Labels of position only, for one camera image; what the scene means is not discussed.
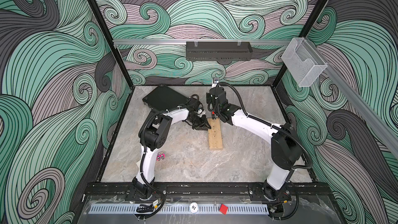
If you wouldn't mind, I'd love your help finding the claw hammer orange black handle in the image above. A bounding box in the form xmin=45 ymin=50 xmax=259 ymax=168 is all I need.
xmin=211 ymin=110 xmax=218 ymax=120

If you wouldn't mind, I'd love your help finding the wooden block with nails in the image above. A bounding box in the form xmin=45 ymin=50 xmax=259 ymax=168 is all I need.
xmin=208 ymin=118 xmax=223 ymax=150

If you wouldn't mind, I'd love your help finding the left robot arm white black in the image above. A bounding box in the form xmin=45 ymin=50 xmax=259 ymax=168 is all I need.
xmin=133 ymin=94 xmax=211 ymax=198

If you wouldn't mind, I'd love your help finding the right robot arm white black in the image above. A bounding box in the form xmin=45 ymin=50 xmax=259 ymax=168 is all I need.
xmin=206 ymin=78 xmax=313 ymax=200

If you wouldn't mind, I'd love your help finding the black hard case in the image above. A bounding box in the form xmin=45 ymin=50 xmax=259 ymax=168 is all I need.
xmin=143 ymin=86 xmax=190 ymax=112

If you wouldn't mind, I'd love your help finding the pink toy car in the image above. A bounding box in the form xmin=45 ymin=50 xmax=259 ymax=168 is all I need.
xmin=157 ymin=151 xmax=165 ymax=161

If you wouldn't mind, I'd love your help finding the red cube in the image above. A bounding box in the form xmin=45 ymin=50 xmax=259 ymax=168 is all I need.
xmin=219 ymin=204 xmax=229 ymax=215

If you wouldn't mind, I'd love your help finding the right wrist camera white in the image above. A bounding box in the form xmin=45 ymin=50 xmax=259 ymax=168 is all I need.
xmin=211 ymin=77 xmax=220 ymax=88

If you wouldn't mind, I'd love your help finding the black wall tray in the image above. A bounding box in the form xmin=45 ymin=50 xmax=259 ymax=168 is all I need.
xmin=186 ymin=41 xmax=253 ymax=63

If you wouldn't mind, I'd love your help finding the clear mesh wall holder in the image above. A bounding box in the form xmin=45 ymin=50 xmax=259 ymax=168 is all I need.
xmin=282 ymin=37 xmax=328 ymax=87

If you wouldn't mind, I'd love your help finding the aluminium wall rail back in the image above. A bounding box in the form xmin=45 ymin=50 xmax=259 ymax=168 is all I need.
xmin=113 ymin=38 xmax=291 ymax=46

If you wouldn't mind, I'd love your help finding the aluminium wall rail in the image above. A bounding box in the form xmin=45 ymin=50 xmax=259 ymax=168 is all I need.
xmin=113 ymin=38 xmax=291 ymax=46
xmin=305 ymin=39 xmax=398 ymax=157

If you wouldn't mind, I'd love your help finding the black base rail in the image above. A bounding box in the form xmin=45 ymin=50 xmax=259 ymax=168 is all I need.
xmin=84 ymin=182 xmax=332 ymax=203

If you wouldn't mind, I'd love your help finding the white slotted cable duct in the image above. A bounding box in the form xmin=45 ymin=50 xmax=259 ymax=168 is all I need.
xmin=88 ymin=203 xmax=269 ymax=215

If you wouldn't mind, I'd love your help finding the aluminium wall rail right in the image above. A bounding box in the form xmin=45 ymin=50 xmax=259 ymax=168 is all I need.
xmin=305 ymin=39 xmax=398 ymax=157

